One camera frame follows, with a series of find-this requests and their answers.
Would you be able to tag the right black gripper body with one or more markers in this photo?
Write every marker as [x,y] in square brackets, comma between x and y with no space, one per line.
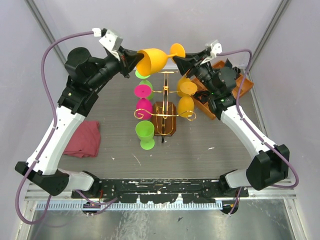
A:
[203,70]

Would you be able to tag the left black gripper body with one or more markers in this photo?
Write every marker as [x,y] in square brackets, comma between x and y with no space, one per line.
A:
[121,68]

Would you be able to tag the orange wine glass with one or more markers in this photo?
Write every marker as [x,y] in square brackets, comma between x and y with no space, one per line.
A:
[154,59]
[185,106]
[185,87]

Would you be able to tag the orange wine glass front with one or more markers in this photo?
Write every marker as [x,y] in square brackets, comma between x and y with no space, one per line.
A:
[154,59]

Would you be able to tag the green wine glass back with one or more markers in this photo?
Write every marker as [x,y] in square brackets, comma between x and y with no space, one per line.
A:
[144,81]

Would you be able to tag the green wine glass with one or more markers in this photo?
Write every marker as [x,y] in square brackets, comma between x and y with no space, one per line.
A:
[144,81]
[145,132]

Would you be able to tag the pink wine glass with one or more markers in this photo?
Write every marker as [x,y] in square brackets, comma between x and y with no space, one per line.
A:
[144,107]

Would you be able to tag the gold wire glass rack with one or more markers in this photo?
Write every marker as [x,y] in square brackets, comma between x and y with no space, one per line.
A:
[165,112]

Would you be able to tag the green wine glass front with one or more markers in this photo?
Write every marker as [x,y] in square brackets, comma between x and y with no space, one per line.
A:
[145,132]

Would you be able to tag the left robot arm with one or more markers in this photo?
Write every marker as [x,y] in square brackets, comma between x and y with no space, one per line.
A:
[87,75]

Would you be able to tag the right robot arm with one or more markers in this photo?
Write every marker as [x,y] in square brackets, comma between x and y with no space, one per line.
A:
[269,160]

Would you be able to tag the black folded item in tray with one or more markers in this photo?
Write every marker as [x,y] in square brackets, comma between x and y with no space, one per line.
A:
[237,70]

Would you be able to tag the red folded cloth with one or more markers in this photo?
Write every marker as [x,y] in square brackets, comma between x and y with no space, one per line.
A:
[85,141]

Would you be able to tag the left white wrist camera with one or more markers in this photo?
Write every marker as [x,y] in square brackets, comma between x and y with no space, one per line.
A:
[110,40]

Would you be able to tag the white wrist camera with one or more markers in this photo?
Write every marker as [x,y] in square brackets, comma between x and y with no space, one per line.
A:
[110,40]
[215,48]

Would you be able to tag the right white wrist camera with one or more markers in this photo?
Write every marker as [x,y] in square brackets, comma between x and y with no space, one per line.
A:
[215,48]

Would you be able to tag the black mounting base plate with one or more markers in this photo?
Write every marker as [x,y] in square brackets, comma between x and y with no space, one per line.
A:
[160,191]

